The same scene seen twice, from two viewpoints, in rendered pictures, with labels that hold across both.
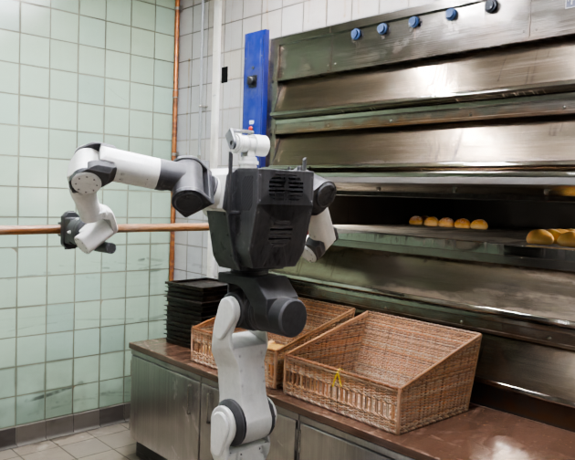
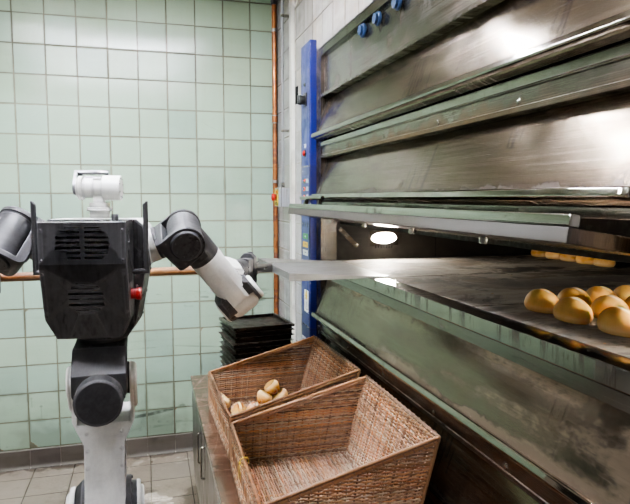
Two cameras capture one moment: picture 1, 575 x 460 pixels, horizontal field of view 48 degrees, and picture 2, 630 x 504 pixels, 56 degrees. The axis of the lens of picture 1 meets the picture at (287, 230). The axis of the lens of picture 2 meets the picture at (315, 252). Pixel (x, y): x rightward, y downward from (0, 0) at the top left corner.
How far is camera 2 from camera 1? 1.42 m
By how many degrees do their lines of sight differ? 27
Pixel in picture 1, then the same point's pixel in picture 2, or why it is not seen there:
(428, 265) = (413, 327)
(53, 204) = not seen: hidden behind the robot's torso
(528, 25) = not seen: outside the picture
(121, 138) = (216, 169)
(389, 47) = (384, 42)
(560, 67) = (513, 36)
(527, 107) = (484, 106)
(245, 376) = (94, 458)
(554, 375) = not seen: outside the picture
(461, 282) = (433, 357)
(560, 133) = (518, 144)
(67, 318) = (165, 344)
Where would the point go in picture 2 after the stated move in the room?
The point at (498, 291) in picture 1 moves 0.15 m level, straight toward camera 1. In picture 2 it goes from (461, 379) to (425, 393)
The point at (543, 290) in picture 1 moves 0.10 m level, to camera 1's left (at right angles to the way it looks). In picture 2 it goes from (501, 390) to (456, 383)
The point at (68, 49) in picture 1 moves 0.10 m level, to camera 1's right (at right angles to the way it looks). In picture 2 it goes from (157, 88) to (171, 86)
